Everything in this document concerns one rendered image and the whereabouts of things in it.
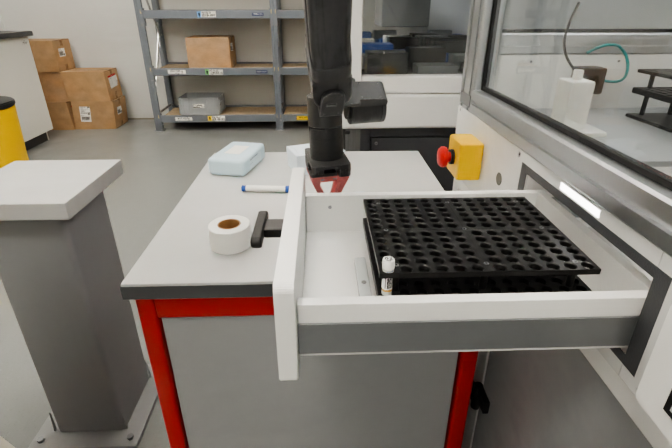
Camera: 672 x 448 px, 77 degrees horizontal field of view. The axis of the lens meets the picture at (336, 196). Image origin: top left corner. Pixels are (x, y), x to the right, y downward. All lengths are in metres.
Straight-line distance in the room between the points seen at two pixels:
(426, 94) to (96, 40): 4.26
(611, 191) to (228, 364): 0.62
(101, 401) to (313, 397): 0.77
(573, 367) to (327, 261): 0.33
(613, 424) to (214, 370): 0.58
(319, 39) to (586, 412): 0.55
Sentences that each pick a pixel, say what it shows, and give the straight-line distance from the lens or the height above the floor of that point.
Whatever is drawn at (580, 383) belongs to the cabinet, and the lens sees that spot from 0.64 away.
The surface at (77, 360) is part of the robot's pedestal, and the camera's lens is 1.38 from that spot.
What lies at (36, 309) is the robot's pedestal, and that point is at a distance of 1.32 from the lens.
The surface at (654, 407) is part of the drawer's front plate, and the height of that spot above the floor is 0.83.
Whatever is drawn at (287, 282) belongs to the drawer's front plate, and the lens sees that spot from 0.37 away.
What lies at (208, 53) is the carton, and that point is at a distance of 4.37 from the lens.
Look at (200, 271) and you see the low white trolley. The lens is 0.71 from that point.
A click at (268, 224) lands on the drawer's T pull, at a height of 0.91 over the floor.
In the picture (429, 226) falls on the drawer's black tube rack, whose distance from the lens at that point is 0.52.
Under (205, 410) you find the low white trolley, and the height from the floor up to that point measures 0.47.
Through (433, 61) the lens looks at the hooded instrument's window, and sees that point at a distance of 1.31.
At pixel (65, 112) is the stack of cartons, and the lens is 5.01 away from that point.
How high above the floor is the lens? 1.14
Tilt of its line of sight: 24 degrees down
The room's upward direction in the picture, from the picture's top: straight up
